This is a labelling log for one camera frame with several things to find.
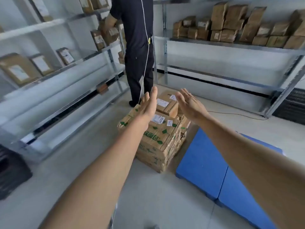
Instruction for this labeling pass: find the person's right hand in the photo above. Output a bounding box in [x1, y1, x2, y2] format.
[175, 88, 211, 124]

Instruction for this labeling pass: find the thin white cable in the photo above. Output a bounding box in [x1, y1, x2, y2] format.
[138, 0, 151, 105]

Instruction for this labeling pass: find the silver metal shelf rack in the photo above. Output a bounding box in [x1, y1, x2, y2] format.
[0, 0, 130, 163]
[152, 0, 305, 118]

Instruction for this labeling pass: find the person's left forearm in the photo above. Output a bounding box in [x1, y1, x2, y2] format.
[38, 118, 149, 229]

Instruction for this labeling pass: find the green leaf box 0245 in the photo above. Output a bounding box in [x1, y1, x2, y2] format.
[117, 104, 189, 153]

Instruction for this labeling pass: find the black plastic crate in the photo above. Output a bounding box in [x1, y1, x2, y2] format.
[0, 145, 33, 201]
[272, 87, 305, 126]

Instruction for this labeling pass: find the tiny brown carton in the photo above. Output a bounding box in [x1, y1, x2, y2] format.
[96, 82, 109, 96]

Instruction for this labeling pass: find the small brown box 7786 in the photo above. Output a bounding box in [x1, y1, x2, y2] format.
[156, 90, 179, 118]

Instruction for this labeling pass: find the person's right forearm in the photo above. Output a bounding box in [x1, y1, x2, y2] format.
[200, 113, 305, 229]

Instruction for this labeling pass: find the person's left hand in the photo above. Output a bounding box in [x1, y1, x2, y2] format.
[134, 86, 158, 129]

